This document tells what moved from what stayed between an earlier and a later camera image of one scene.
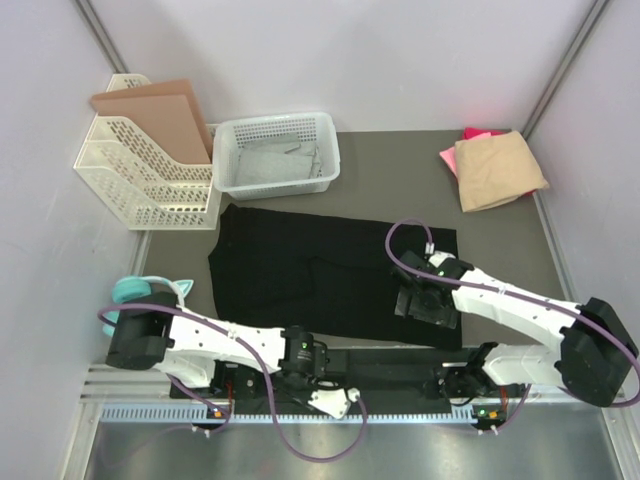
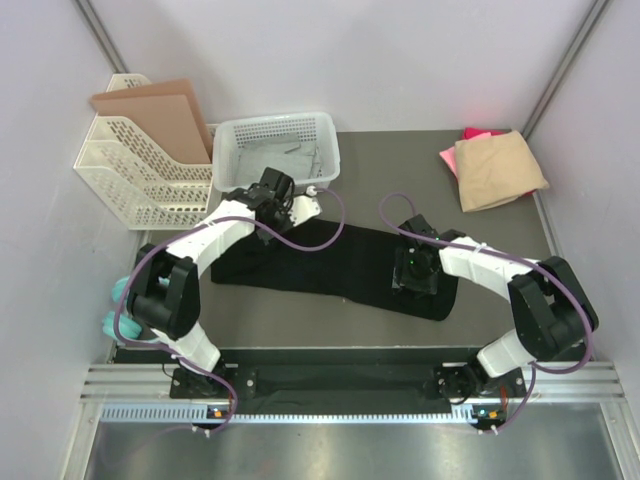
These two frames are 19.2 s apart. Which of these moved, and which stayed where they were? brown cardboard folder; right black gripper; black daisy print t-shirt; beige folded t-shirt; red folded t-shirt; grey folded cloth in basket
Moved: black daisy print t-shirt; right black gripper
Stayed: beige folded t-shirt; grey folded cloth in basket; brown cardboard folder; red folded t-shirt
